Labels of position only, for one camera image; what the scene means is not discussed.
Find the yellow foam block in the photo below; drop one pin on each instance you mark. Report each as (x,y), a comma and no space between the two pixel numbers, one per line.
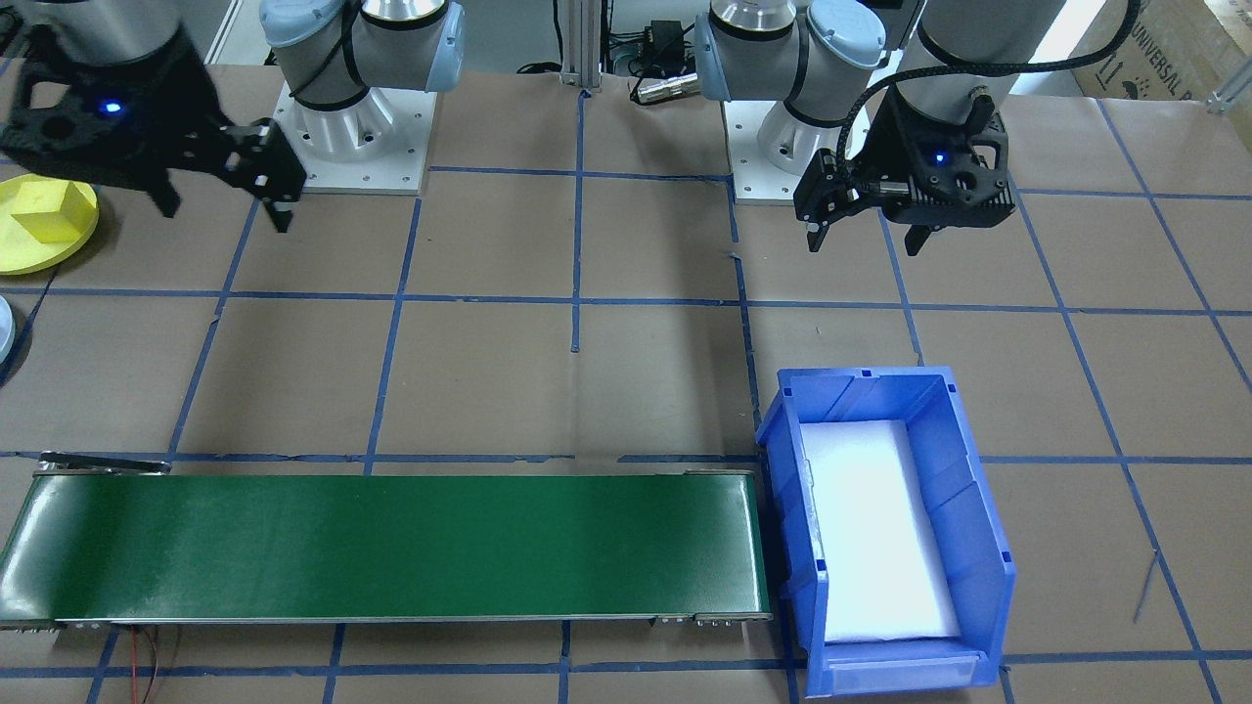
(44,220)

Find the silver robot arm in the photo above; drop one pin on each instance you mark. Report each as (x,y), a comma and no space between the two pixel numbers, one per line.
(391,39)
(763,49)

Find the yellow plate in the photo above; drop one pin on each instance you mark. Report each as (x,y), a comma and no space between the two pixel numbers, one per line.
(29,259)

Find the light blue plate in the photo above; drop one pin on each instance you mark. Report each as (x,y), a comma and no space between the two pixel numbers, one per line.
(5,328)

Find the silver cylindrical connector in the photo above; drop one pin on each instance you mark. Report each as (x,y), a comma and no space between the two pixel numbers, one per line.
(665,88)

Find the black power adapter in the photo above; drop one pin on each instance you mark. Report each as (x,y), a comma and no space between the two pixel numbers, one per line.
(665,41)

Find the brown cardboard box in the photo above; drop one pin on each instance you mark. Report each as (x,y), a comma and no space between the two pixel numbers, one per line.
(1164,44)

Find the white foam pad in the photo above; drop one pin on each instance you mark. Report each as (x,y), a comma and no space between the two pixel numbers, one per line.
(880,538)

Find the aluminium profile bar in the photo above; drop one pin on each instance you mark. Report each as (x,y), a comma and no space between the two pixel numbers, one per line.
(1232,98)

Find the blue plastic bin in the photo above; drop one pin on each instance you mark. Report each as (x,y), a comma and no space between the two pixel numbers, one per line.
(978,548)

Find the green conveyor belt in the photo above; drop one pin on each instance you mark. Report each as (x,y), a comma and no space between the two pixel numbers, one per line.
(391,548)

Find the aluminium profile post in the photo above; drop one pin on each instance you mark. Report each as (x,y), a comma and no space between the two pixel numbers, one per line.
(579,44)

